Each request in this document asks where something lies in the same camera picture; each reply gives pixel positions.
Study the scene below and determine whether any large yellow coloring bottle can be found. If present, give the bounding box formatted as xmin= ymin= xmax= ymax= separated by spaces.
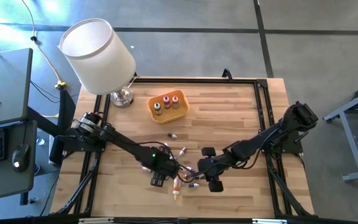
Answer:
xmin=172 ymin=176 xmax=183 ymax=200

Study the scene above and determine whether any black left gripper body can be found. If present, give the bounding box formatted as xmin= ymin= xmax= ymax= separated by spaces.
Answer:
xmin=141 ymin=146 xmax=180 ymax=187

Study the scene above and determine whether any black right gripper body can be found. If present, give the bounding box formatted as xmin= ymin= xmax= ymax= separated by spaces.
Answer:
xmin=196 ymin=147 xmax=224 ymax=192

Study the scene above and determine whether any dark grey desk top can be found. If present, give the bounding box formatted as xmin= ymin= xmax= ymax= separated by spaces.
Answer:
xmin=0 ymin=119 xmax=39 ymax=203

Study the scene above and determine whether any black aluminium table frame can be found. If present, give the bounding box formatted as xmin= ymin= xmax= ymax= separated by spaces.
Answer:
xmin=50 ymin=76 xmax=316 ymax=220

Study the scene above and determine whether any white shade silver table lamp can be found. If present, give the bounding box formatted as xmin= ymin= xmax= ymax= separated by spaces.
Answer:
xmin=57 ymin=17 xmax=137 ymax=109

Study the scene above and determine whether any silver metal bracket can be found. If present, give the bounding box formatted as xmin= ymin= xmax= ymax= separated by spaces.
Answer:
xmin=78 ymin=217 xmax=114 ymax=224
xmin=252 ymin=218 xmax=288 ymax=224

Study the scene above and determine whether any black desk support leg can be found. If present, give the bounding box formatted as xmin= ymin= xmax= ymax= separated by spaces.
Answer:
xmin=26 ymin=89 xmax=76 ymax=166

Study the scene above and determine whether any black computer mouse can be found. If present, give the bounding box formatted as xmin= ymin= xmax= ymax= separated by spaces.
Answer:
xmin=12 ymin=143 xmax=30 ymax=173

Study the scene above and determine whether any yellow plastic bin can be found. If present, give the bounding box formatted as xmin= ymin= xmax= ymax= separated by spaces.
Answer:
xmin=147 ymin=89 xmax=190 ymax=124

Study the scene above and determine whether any light grey desk top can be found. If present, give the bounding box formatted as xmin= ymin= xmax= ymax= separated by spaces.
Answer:
xmin=0 ymin=48 xmax=34 ymax=129

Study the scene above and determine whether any yellow cable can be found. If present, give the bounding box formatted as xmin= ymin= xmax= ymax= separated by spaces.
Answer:
xmin=21 ymin=0 xmax=67 ymax=91

